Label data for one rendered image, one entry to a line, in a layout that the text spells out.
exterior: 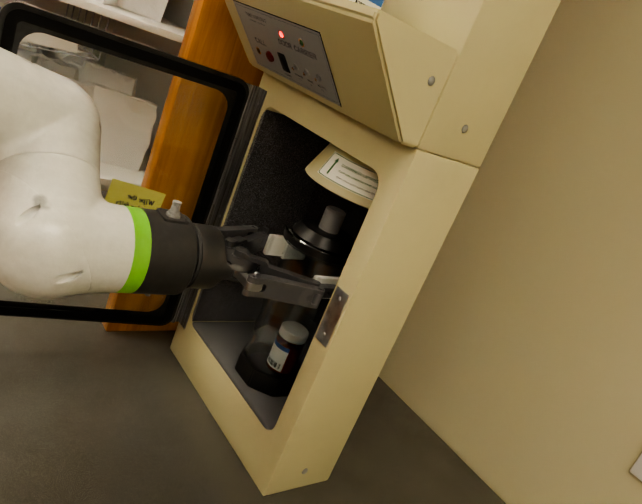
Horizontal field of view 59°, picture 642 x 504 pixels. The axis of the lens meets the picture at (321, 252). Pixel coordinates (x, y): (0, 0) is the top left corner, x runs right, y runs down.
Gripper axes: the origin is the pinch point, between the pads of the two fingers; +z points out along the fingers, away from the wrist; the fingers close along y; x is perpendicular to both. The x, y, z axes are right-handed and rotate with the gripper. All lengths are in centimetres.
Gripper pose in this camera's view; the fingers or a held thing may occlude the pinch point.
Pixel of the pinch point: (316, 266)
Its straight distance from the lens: 78.0
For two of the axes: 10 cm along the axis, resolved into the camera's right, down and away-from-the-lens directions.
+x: -3.7, 8.8, 3.1
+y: -5.5, -4.7, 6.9
